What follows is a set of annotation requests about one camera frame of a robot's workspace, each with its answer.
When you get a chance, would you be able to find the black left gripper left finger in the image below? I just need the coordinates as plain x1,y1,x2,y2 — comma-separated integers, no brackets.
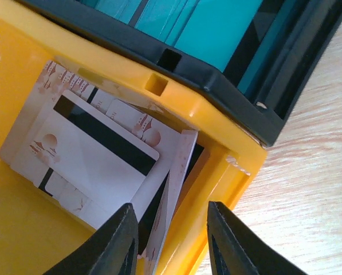
45,203,139,274

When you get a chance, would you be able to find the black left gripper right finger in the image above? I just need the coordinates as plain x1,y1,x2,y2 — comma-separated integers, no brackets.
207,201,305,275

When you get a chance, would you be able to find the white card edge-on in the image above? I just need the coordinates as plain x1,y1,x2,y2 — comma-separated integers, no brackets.
144,130,198,274

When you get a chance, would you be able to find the stack of white cards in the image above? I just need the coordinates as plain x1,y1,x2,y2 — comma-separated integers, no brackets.
0,61,180,228

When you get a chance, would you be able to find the black bin with teal cards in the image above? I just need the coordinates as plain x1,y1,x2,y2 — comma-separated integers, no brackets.
23,1,342,146

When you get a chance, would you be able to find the stack of teal cards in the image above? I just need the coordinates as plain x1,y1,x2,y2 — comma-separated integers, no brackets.
82,1,293,95

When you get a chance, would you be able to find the yellow plastic bin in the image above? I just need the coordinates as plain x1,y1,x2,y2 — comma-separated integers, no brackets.
0,1,267,274

